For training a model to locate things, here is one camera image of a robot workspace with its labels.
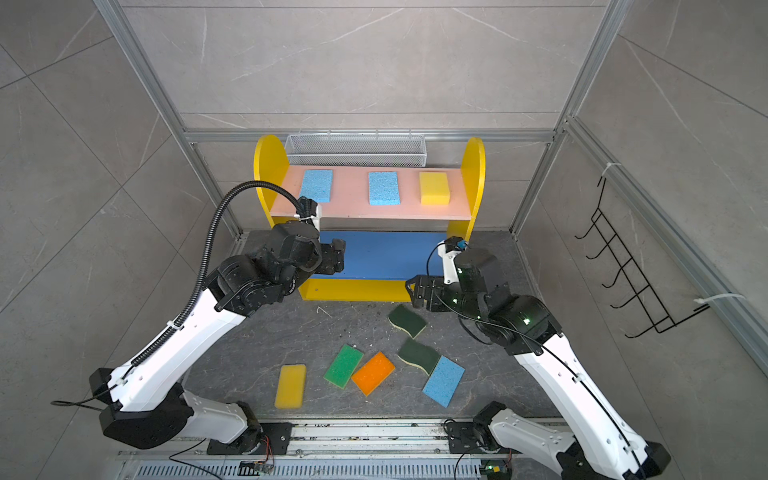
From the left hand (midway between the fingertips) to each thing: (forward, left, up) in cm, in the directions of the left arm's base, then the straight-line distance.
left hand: (330, 237), depth 65 cm
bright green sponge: (-16, 0, -38) cm, 41 cm away
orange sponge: (-18, -8, -39) cm, 43 cm away
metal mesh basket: (+45, -3, -6) cm, 45 cm away
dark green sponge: (-1, -18, -38) cm, 42 cm away
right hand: (-8, -20, -6) cm, 23 cm away
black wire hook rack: (-20, -67, -6) cm, 70 cm away
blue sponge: (-21, -28, -38) cm, 51 cm away
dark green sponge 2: (-13, -21, -38) cm, 45 cm away
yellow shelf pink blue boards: (+46, -18, -40) cm, 63 cm away
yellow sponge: (-20, +15, -39) cm, 47 cm away
